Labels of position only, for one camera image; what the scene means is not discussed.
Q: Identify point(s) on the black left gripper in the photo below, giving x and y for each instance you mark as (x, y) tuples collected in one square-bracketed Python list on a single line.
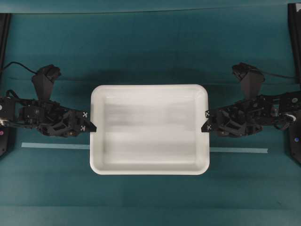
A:
[(51, 119)]

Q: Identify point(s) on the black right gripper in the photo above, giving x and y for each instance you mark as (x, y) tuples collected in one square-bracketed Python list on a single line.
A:
[(244, 118)]

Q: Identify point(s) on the white plastic tray case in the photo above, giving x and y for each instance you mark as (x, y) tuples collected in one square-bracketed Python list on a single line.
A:
[(149, 130)]

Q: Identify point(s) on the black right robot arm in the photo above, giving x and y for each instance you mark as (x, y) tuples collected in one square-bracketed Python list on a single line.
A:
[(289, 113)]

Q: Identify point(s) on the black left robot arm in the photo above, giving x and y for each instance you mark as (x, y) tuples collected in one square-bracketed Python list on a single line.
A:
[(9, 107)]

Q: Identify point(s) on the light blue tape strip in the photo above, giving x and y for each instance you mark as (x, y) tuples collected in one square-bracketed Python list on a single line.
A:
[(86, 147)]

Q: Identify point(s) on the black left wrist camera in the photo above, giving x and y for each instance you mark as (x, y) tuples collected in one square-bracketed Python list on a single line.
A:
[(43, 81)]

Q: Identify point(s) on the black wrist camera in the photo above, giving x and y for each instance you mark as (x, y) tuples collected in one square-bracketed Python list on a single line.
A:
[(250, 79), (43, 81)]

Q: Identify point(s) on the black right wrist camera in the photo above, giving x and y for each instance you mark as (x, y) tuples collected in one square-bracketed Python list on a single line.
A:
[(250, 79)]

